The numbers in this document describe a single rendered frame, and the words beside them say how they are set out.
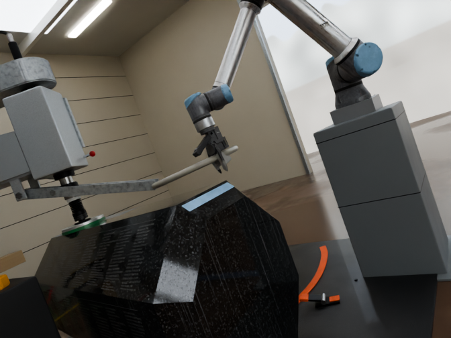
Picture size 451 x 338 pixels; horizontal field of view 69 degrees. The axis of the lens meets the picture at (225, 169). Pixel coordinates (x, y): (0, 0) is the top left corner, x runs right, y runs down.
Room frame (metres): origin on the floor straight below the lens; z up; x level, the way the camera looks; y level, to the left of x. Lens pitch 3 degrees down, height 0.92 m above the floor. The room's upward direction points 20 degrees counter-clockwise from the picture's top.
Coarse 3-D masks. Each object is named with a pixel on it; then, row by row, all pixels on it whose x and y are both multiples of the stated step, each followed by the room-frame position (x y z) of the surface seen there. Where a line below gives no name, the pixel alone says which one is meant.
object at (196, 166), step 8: (224, 152) 1.54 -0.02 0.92; (232, 152) 1.60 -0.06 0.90; (208, 160) 1.49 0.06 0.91; (216, 160) 1.52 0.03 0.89; (192, 168) 1.48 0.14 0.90; (200, 168) 1.49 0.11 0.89; (168, 176) 1.51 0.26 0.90; (176, 176) 1.49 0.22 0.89; (152, 184) 1.62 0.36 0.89; (160, 184) 1.55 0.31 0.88
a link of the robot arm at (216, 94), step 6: (222, 84) 1.54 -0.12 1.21; (210, 90) 1.54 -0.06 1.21; (216, 90) 1.51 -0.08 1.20; (222, 90) 1.51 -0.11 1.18; (228, 90) 1.51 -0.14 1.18; (210, 96) 1.50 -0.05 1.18; (216, 96) 1.50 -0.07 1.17; (222, 96) 1.51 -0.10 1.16; (228, 96) 1.51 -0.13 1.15; (210, 102) 1.50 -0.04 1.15; (216, 102) 1.51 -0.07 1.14; (222, 102) 1.52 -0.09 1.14; (228, 102) 1.53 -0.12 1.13; (216, 108) 1.53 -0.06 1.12
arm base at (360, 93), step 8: (344, 88) 1.74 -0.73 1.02; (352, 88) 1.73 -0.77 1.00; (360, 88) 1.73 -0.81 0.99; (336, 96) 1.80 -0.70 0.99; (344, 96) 1.74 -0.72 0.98; (352, 96) 1.72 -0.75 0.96; (360, 96) 1.71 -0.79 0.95; (368, 96) 1.73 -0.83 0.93; (336, 104) 1.80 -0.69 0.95; (344, 104) 1.74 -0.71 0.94; (352, 104) 1.72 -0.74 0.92
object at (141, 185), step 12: (132, 180) 1.77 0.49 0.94; (144, 180) 1.77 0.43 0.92; (156, 180) 1.77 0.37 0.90; (36, 192) 1.65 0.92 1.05; (48, 192) 1.65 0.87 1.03; (60, 192) 1.65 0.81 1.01; (72, 192) 1.65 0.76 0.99; (84, 192) 1.65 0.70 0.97; (96, 192) 1.65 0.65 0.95; (108, 192) 1.65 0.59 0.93
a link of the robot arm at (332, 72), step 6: (330, 60) 1.75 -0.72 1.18; (330, 66) 1.76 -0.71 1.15; (336, 66) 1.71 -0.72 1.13; (330, 72) 1.78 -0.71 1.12; (336, 72) 1.72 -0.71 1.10; (330, 78) 1.80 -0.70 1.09; (336, 78) 1.75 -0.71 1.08; (342, 78) 1.70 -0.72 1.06; (336, 84) 1.77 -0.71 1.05; (342, 84) 1.74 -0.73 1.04; (348, 84) 1.73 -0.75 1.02
